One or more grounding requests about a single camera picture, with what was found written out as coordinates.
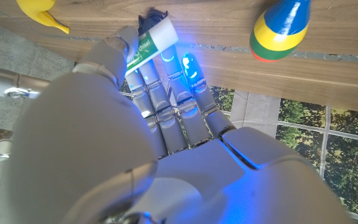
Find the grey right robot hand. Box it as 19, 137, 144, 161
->
0, 63, 53, 167

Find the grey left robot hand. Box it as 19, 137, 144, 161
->
3, 25, 354, 224

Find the white green chisel marker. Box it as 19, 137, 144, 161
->
125, 14, 180, 75

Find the yellow toy banana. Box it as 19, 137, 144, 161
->
16, 0, 71, 35

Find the black hair claw clip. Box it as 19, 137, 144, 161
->
137, 7, 169, 32

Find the colourful striped wooden maraca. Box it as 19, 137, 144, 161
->
249, 0, 312, 63

